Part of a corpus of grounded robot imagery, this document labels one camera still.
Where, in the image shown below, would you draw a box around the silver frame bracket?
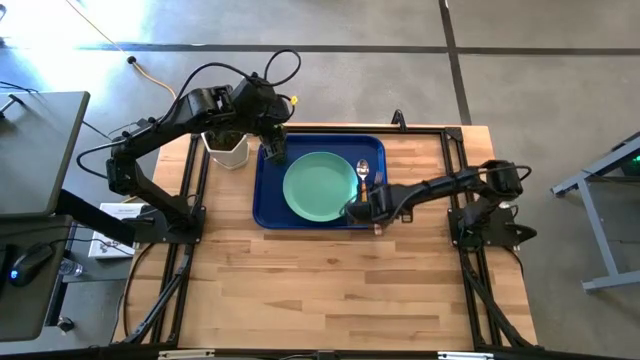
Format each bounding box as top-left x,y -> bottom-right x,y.
437,351 -> 495,360
157,348 -> 216,360

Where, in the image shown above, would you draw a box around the blue plastic tray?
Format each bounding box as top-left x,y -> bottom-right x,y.
252,133 -> 389,231

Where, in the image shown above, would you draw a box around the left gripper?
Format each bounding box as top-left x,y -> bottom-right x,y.
257,122 -> 290,164

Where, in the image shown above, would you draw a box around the dark desk surface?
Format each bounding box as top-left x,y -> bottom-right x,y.
0,214 -> 74,342

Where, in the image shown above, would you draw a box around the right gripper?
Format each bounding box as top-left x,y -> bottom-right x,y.
344,183 -> 404,224

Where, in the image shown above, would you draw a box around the teal plate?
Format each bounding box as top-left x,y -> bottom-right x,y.
282,151 -> 360,223

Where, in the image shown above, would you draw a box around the clear water bottle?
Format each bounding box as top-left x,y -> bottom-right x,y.
58,257 -> 85,279

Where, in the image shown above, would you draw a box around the grey desk top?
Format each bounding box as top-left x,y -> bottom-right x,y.
0,90 -> 91,219

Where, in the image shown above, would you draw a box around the green succulent plant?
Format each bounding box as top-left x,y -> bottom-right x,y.
205,129 -> 246,152

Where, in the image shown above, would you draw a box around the white printed booklet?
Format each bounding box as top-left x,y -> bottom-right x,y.
88,202 -> 146,260

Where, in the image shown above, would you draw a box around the black computer mouse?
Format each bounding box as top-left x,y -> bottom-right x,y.
8,242 -> 55,287

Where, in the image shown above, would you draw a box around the black aluminium table frame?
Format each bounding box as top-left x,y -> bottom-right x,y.
112,124 -> 539,360

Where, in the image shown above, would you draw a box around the white hexagonal planter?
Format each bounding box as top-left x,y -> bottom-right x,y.
200,130 -> 250,171

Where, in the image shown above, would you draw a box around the yellow floor cable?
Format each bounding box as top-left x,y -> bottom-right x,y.
64,0 -> 177,99

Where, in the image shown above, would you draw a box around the grey metal table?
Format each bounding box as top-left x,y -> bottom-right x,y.
549,132 -> 640,294

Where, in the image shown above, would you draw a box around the wooden handled metal spoon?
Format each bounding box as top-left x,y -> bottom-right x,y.
355,158 -> 371,204

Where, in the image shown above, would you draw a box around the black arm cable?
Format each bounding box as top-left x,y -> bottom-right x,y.
158,48 -> 302,126
75,141 -> 127,181

